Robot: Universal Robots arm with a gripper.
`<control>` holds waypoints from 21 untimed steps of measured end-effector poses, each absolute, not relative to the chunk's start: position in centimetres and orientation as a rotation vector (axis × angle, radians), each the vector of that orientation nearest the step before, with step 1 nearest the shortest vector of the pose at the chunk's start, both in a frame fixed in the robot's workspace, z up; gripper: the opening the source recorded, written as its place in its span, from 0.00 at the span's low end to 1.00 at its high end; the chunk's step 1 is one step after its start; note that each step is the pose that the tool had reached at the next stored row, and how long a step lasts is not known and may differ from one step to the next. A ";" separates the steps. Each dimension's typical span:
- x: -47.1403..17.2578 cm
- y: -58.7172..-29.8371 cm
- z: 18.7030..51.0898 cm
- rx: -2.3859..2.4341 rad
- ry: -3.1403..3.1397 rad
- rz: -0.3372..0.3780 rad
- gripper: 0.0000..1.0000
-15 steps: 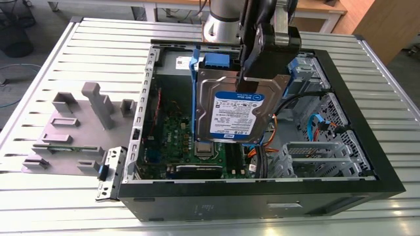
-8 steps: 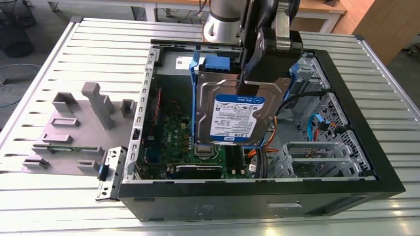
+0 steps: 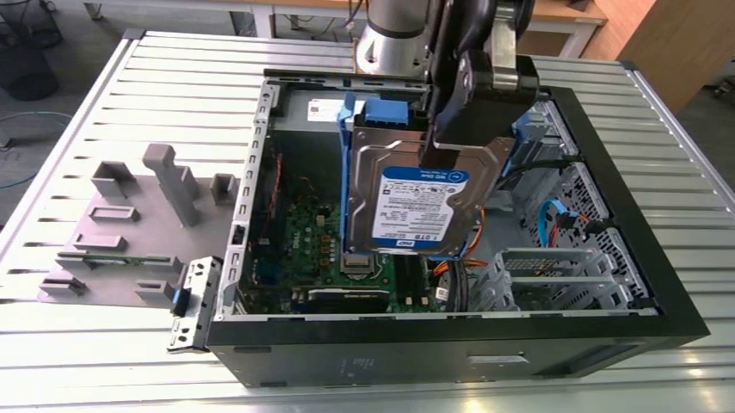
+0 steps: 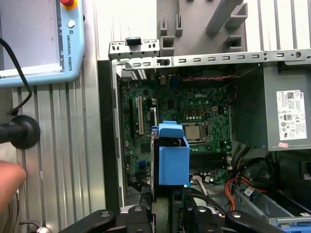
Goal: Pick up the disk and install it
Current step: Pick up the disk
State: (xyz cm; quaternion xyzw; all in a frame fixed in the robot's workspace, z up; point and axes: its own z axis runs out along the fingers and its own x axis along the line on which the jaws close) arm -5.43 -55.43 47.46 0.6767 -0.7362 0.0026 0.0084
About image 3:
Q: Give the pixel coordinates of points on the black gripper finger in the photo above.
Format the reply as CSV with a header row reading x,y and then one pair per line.
x,y
454,26
477,99

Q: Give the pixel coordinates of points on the hard disk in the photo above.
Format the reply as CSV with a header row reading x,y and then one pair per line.
x,y
414,202

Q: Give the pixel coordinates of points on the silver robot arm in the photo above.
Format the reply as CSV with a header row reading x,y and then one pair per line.
x,y
397,56

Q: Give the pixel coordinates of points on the grey metal disk bay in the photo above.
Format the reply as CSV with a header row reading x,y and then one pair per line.
x,y
551,279

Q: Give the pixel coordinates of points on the grey metal drive cage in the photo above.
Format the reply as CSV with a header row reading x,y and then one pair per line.
x,y
559,137

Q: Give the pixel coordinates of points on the wooden desk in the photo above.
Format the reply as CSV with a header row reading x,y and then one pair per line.
x,y
569,19

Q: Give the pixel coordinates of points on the white metal desk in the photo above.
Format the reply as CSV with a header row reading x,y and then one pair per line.
x,y
262,23

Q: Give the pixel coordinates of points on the grey power supply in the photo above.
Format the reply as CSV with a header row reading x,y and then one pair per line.
x,y
305,163

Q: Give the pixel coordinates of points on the wooden cabinet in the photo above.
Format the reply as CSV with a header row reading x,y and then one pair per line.
x,y
678,43

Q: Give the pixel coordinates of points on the black RAM slot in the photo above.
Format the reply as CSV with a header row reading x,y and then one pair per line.
x,y
399,279
418,279

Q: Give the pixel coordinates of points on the CPU socket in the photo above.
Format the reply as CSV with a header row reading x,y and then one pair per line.
x,y
359,272

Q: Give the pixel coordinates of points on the green motherboard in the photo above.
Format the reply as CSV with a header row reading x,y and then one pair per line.
x,y
305,258

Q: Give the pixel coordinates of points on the black graphics card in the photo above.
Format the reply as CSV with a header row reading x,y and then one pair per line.
x,y
345,299

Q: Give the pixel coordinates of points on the black PC case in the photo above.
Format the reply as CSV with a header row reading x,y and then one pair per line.
x,y
402,357

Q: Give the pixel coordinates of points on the grey parts rack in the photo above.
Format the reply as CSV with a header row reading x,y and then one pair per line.
x,y
150,241

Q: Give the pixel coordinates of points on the green RAM stick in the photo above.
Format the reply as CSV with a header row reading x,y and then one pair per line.
x,y
130,260

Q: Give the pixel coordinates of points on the black round bin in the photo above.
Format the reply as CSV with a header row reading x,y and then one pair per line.
x,y
29,77

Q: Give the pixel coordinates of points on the grey bracket with blue tab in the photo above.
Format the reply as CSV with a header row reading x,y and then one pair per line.
x,y
198,297

